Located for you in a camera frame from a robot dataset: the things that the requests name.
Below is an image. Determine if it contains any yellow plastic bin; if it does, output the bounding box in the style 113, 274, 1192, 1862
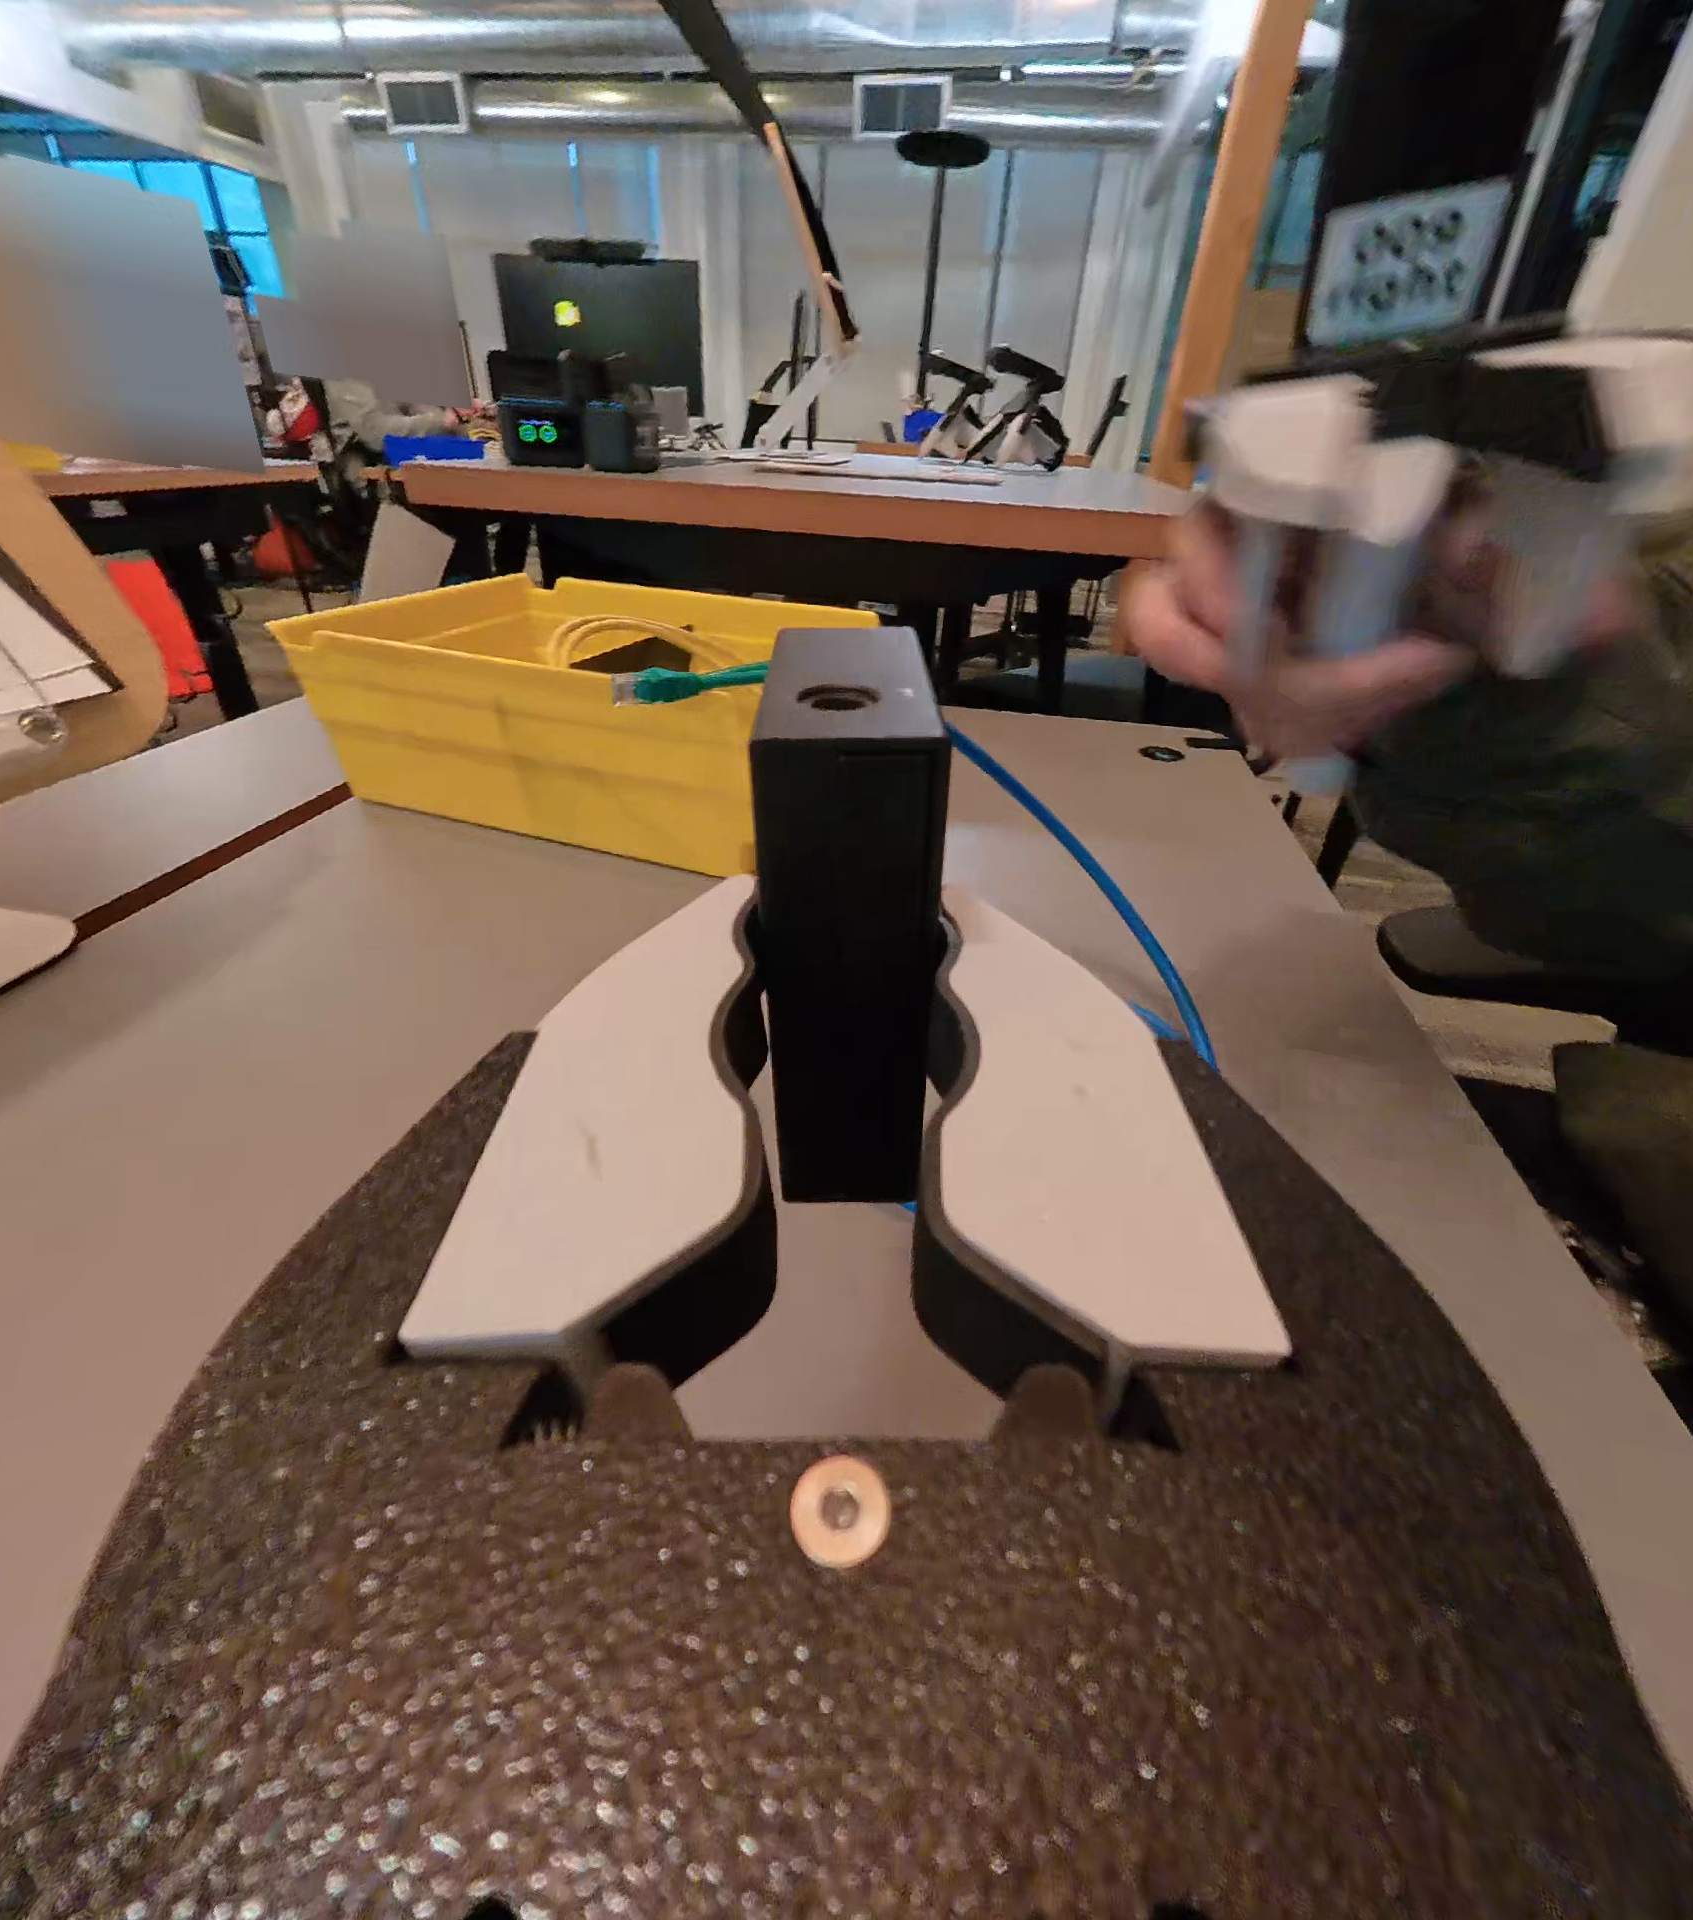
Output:
265, 573, 881, 880

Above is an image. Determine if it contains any green ethernet cable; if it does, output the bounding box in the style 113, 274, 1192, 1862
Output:
613, 660, 773, 709

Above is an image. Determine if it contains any black monitor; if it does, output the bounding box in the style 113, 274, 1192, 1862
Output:
493, 251, 705, 413

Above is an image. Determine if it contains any yellow ethernet cable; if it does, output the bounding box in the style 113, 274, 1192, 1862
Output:
543, 614, 734, 678

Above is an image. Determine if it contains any long wooden top desk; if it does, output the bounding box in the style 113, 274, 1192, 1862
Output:
397, 449, 1209, 707

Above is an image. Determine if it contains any black ethernet switch box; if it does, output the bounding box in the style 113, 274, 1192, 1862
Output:
749, 626, 953, 1206

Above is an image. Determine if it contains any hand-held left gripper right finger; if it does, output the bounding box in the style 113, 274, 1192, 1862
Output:
912, 884, 1299, 1430

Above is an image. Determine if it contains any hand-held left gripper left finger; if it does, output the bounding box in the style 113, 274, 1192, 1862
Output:
397, 876, 782, 1391

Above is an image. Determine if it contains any ceiling vent grille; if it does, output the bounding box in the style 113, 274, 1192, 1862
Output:
852, 73, 953, 140

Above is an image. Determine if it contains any instruction sheet on stand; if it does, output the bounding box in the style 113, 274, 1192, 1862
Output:
0, 300, 172, 1051

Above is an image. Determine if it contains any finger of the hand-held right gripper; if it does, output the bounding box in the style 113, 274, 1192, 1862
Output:
1190, 372, 1383, 528
1350, 442, 1461, 546

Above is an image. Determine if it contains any black round disc on pole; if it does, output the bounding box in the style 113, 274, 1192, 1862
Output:
895, 127, 994, 362

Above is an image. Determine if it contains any orange traffic cone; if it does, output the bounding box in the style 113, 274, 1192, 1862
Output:
110, 554, 211, 699

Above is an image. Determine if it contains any person's right hand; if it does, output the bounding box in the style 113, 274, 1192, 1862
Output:
1118, 456, 1652, 767

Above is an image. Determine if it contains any black office chair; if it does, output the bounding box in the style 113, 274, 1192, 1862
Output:
1379, 900, 1693, 1442

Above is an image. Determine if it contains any blue ethernet cable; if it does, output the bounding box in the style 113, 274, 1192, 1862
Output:
898, 719, 1224, 1219

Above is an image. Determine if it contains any silver ventilation duct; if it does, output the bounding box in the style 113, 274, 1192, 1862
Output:
67, 0, 1209, 83

